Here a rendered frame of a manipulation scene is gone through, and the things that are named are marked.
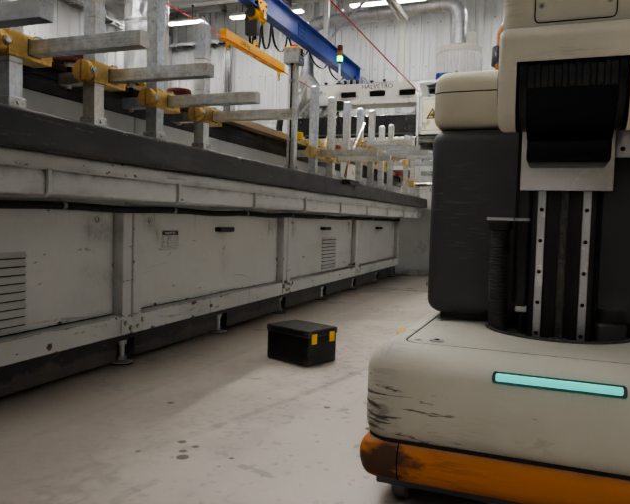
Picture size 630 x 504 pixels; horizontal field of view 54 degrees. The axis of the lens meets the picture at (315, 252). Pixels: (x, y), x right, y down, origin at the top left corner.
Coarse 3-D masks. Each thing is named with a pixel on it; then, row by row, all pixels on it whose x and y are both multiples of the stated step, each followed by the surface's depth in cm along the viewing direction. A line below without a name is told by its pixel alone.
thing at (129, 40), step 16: (112, 32) 120; (128, 32) 119; (144, 32) 119; (32, 48) 127; (48, 48) 126; (64, 48) 124; (80, 48) 123; (96, 48) 122; (112, 48) 121; (128, 48) 121; (144, 48) 120
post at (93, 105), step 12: (84, 0) 148; (96, 0) 147; (84, 12) 148; (96, 12) 147; (84, 24) 148; (96, 24) 147; (96, 60) 148; (84, 84) 149; (96, 84) 148; (84, 96) 149; (96, 96) 148; (84, 108) 149; (96, 108) 149
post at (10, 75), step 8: (0, 0) 124; (8, 0) 124; (0, 56) 125; (8, 56) 124; (0, 64) 125; (8, 64) 124; (16, 64) 126; (0, 72) 125; (8, 72) 124; (16, 72) 126; (0, 80) 125; (8, 80) 125; (16, 80) 126; (0, 88) 125; (8, 88) 125; (16, 88) 126; (16, 96) 126
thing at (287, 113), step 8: (184, 112) 203; (216, 112) 197; (224, 112) 196; (232, 112) 195; (240, 112) 194; (248, 112) 193; (256, 112) 192; (264, 112) 191; (272, 112) 190; (280, 112) 189; (288, 112) 188; (176, 120) 202; (184, 120) 202; (216, 120) 197; (224, 120) 197; (232, 120) 196; (240, 120) 196; (248, 120) 195; (256, 120) 195; (264, 120) 194
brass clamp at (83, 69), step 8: (80, 64) 146; (88, 64) 145; (96, 64) 147; (104, 64) 149; (80, 72) 146; (88, 72) 145; (96, 72) 146; (104, 72) 150; (80, 80) 148; (88, 80) 147; (96, 80) 147; (104, 80) 150; (104, 88) 155; (112, 88) 154; (120, 88) 155
